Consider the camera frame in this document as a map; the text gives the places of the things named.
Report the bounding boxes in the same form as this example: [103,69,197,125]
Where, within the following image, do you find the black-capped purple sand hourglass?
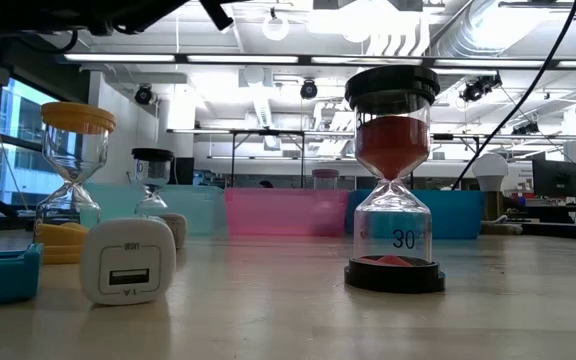
[131,147,175,221]

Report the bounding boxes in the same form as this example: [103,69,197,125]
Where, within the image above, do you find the orange hourglass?
[34,102,118,265]

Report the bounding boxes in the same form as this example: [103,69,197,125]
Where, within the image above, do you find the small green white-capped hourglass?
[156,213,189,250]

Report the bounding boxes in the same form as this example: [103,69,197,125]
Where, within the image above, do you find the black-capped red sand hourglass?
[343,64,447,295]

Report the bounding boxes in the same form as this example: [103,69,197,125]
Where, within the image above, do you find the teal digital clock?
[0,243,44,307]

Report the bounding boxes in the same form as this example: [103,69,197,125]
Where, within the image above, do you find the long ceiling light strip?
[62,52,576,70]

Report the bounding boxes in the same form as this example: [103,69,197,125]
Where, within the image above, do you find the black box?
[172,156,195,186]

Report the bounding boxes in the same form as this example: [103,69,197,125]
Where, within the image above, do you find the white ceiling pipes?
[317,0,432,57]

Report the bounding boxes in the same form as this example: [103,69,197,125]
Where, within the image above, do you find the mauve-capped hourglass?
[311,168,341,191]

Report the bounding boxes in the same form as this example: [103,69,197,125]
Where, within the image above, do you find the green translucent plastic bin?
[80,182,227,237]

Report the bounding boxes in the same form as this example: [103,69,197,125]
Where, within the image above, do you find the pink translucent plastic bin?
[224,187,350,238]

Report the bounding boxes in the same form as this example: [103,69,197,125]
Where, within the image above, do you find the large black-framed window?
[0,74,87,211]

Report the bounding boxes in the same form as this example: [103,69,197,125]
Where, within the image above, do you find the white USB charger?
[79,217,177,307]

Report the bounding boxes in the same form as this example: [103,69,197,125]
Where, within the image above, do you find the black ceiling spotlight cluster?
[512,119,542,136]
[459,73,503,104]

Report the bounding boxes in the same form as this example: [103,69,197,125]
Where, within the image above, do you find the white light bulb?
[471,152,510,193]

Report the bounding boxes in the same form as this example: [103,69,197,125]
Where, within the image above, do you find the blue plastic bin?
[346,188,486,240]

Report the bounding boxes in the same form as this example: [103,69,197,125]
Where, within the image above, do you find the brown bulb socket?
[484,190,505,222]

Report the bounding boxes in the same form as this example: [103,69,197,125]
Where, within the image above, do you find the black computer monitor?
[531,158,576,199]

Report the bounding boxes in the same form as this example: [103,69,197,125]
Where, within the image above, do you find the white ring lamp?
[261,13,291,42]

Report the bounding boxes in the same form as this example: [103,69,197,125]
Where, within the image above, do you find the thin yellow hanging cable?
[0,74,30,212]

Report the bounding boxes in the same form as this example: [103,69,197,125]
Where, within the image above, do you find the silver air duct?
[427,0,519,59]

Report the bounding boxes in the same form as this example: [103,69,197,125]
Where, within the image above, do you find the black hanging cable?
[450,0,576,191]

